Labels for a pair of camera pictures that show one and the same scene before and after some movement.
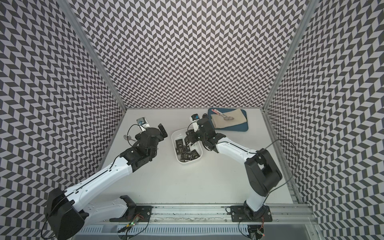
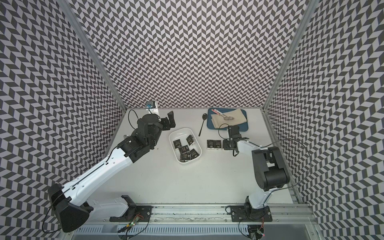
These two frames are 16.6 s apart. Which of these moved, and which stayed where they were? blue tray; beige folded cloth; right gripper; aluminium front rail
Moved: right gripper
Stayed: beige folded cloth; aluminium front rail; blue tray
